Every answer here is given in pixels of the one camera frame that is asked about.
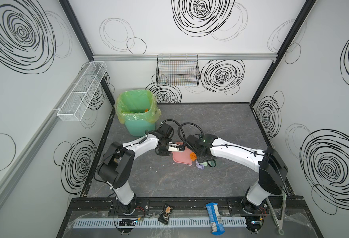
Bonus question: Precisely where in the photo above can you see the pink plastic dustpan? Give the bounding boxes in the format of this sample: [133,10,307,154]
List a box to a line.
[172,147,192,166]

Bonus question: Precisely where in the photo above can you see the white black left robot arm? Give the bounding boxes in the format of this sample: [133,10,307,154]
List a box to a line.
[96,123,174,214]

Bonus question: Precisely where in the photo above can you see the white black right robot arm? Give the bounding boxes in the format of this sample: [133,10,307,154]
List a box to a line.
[185,134,288,214]

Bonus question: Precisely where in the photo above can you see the orange scrap front centre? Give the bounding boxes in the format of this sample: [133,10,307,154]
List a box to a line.
[189,152,197,161]

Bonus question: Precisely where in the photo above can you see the small purple scrap front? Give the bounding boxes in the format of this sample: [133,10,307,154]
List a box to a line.
[196,161,204,170]

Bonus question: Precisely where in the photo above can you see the green bin with bag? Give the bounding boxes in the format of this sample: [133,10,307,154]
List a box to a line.
[116,89,161,136]

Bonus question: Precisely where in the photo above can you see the black snack packet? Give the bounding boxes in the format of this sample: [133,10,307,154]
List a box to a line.
[158,203,174,226]

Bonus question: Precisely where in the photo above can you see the blue snack packet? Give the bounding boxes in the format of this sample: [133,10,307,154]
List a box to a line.
[205,202,225,236]

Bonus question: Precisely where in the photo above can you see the green kitchen tongs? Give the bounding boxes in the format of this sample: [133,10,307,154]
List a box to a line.
[265,190,288,236]

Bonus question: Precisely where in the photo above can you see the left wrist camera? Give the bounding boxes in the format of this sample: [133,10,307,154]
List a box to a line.
[168,142,185,152]

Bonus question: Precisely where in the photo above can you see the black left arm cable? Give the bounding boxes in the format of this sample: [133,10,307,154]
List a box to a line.
[144,118,182,136]

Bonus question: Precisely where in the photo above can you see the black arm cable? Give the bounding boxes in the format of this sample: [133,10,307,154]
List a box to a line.
[144,118,182,136]
[177,122,205,146]

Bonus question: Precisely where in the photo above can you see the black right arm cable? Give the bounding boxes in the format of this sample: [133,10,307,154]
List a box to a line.
[177,122,205,146]

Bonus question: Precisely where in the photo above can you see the black wire wall basket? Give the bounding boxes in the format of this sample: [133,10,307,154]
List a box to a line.
[155,54,201,87]

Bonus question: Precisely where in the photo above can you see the white slotted cable duct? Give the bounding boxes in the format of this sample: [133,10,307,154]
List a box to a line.
[72,217,247,229]

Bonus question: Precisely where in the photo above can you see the clear acrylic wall shelf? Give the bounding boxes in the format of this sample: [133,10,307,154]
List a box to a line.
[57,61,108,122]

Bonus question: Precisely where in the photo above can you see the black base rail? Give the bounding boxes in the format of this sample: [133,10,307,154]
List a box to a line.
[67,196,308,216]

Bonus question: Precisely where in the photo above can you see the black corner frame post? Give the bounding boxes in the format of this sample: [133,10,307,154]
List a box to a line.
[250,0,316,106]

